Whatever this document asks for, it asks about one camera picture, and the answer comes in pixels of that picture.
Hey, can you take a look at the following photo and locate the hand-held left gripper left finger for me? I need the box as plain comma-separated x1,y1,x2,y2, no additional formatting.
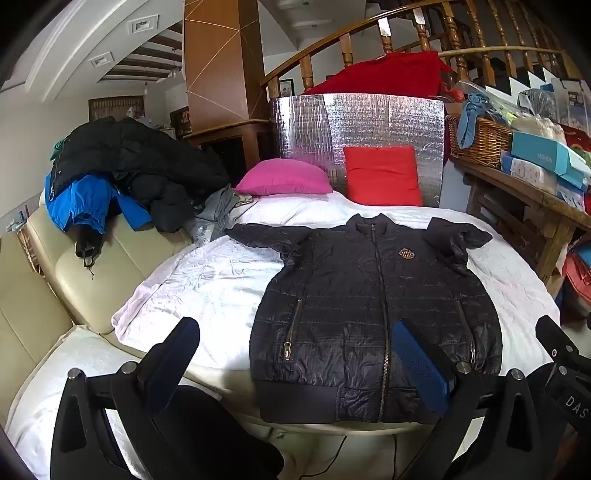
50,316,201,480

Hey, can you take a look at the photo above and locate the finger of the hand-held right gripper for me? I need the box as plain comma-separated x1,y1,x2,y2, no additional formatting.
536,316,591,370

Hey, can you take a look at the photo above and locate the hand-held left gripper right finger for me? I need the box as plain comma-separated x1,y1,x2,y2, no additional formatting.
392,318,544,480

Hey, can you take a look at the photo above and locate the black quilted jacket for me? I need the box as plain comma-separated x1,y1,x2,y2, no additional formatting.
226,213,504,424

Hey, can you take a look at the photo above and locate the red bag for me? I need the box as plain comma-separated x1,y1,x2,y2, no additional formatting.
561,251,591,319

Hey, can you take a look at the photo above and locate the white bed blanket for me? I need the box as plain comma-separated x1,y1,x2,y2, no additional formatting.
9,191,561,480

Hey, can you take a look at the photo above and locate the grey scarf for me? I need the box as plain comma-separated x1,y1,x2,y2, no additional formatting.
185,185,252,245

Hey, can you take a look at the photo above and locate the wooden table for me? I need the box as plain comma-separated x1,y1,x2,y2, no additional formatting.
450,154,591,284

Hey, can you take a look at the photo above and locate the beige leather sofa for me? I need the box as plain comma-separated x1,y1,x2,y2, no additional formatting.
0,203,195,416

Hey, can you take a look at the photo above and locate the white patterned box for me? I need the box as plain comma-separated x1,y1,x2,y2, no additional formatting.
501,154,559,183

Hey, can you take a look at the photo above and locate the blue jacket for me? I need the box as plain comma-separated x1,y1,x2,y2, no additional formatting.
45,173,153,234

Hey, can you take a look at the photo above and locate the blue cardboard box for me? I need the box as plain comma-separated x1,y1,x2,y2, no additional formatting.
510,130,591,189

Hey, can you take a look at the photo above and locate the pile of black coats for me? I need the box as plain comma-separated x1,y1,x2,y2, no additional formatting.
51,116,232,234

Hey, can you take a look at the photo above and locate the pink pillow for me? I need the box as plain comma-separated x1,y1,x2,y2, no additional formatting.
235,158,333,197

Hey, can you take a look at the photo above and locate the red pillow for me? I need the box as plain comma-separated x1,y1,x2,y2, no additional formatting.
343,146,424,207

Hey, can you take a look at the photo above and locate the dark wooden cabinet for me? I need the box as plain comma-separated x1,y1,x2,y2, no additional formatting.
185,119,273,188

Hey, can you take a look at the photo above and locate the wicker basket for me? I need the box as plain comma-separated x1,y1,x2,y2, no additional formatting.
445,114,515,169

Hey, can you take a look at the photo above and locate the blue cloth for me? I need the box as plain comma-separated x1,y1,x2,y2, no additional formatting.
457,93,497,149

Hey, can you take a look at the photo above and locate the silver foil insulation board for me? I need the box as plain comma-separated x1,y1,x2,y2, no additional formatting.
269,92,451,208

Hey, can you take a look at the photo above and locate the brown cardboard box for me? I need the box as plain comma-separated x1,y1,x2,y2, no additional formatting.
183,0,271,134

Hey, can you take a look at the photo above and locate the red cloth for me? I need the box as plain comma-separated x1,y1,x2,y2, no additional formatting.
302,51,455,99

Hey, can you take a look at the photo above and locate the wooden stair railing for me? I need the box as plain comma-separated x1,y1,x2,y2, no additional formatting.
260,0,583,100

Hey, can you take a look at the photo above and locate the black cable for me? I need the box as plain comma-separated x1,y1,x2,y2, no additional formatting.
295,434,402,480

